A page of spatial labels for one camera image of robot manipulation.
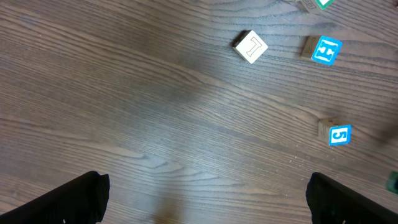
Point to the green number 4 block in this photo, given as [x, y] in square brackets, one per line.
[316, 6]

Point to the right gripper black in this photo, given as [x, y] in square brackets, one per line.
[392, 182]

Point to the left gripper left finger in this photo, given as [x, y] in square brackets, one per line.
[81, 200]

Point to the blue number 5 block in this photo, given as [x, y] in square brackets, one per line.
[334, 131]

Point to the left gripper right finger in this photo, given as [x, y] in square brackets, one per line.
[331, 202]

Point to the plain block letter T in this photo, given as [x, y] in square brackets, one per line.
[250, 46]

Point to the blue letter H block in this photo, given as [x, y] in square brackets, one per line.
[321, 49]

